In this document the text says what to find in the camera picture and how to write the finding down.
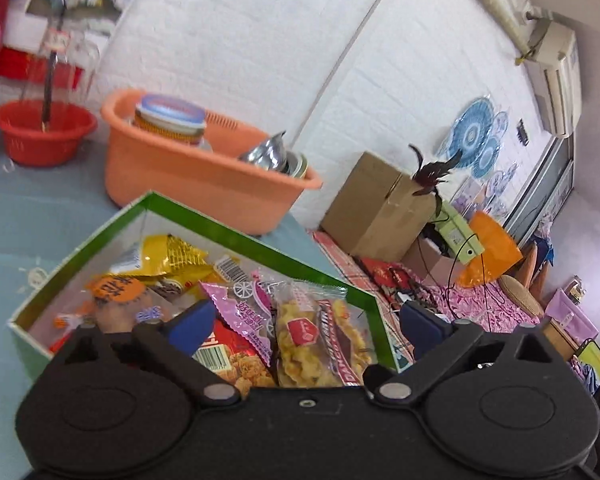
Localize dark stick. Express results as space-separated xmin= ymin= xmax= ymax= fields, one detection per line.
xmin=40 ymin=50 xmax=61 ymax=133

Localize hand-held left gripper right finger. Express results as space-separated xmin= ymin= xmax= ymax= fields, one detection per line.
xmin=362 ymin=301 xmax=567 ymax=407

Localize metal bowl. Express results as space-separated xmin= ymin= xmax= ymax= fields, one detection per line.
xmin=237 ymin=131 xmax=288 ymax=174

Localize pink floral blanket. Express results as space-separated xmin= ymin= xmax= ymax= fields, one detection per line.
xmin=380 ymin=270 xmax=546 ymax=333

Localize small orange candy packet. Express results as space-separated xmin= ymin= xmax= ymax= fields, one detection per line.
xmin=54 ymin=311 xmax=97 ymax=330

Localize white air conditioner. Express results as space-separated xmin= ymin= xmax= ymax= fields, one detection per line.
xmin=524 ymin=19 xmax=582 ymax=138

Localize orange bag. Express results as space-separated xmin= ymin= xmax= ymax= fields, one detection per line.
xmin=455 ymin=211 xmax=524 ymax=288

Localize metal cup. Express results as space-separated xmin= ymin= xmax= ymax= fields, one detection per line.
xmin=282 ymin=151 xmax=310 ymax=180

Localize yellow snack packet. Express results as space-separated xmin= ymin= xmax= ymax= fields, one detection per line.
xmin=110 ymin=233 xmax=216 ymax=288

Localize light green box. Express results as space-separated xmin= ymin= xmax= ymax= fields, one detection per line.
xmin=432 ymin=200 xmax=483 ymax=261

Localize red plastic basin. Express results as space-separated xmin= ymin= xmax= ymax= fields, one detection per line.
xmin=0 ymin=100 xmax=99 ymax=168

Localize dark red plant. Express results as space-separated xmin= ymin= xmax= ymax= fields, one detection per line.
xmin=407 ymin=144 xmax=463 ymax=221

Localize purple box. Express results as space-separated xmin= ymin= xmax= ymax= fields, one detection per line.
xmin=544 ymin=287 xmax=600 ymax=346

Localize clear yellow crisps packet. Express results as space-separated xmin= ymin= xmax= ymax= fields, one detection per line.
xmin=269 ymin=281 xmax=378 ymax=389

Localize wicker cushion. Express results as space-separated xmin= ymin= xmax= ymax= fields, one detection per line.
xmin=497 ymin=275 xmax=546 ymax=318

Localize blue fan wall decoration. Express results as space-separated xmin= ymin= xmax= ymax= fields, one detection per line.
xmin=435 ymin=96 xmax=511 ymax=181

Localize large brown cardboard box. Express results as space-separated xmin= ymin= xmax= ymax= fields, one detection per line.
xmin=320 ymin=151 xmax=438 ymax=261

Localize orange plastic basin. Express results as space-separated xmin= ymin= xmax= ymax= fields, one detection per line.
xmin=100 ymin=89 xmax=325 ymax=236

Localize orange label snack packet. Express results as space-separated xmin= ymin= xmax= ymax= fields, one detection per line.
xmin=86 ymin=274 xmax=168 ymax=333

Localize round tin with blue lid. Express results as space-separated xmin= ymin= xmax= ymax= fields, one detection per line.
xmin=132 ymin=92 xmax=208 ymax=148

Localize red plaid cloth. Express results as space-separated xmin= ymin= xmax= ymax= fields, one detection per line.
xmin=307 ymin=230 xmax=416 ymax=361

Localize lime green bag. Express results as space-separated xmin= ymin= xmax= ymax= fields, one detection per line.
xmin=575 ymin=340 xmax=600 ymax=382

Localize red carton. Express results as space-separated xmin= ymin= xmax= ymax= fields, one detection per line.
xmin=0 ymin=46 xmax=86 ymax=88

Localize orange cushion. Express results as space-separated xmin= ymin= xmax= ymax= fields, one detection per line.
xmin=520 ymin=242 xmax=553 ymax=301

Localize green and white cardboard box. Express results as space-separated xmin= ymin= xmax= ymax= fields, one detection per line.
xmin=7 ymin=190 xmax=416 ymax=387

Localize grey framed window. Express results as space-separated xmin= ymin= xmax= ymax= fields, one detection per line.
xmin=505 ymin=135 xmax=577 ymax=241

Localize red gift bag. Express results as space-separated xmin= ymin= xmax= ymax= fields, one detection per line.
xmin=357 ymin=256 xmax=421 ymax=293

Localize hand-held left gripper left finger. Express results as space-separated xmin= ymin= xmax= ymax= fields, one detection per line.
xmin=50 ymin=300 xmax=242 ymax=407

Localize small brown cardboard box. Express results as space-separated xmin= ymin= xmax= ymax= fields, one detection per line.
xmin=402 ymin=235 xmax=468 ymax=286

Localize fried snack packet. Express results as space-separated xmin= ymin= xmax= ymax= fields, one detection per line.
xmin=192 ymin=319 xmax=278 ymax=401

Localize clear plastic bottle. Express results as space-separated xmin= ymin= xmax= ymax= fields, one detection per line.
xmin=40 ymin=20 xmax=103 ymax=103

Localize pink snack packet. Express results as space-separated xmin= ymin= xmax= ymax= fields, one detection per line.
xmin=199 ymin=269 xmax=277 ymax=367

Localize snack packet with barcode end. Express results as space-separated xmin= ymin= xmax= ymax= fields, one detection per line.
xmin=212 ymin=254 xmax=256 ymax=288

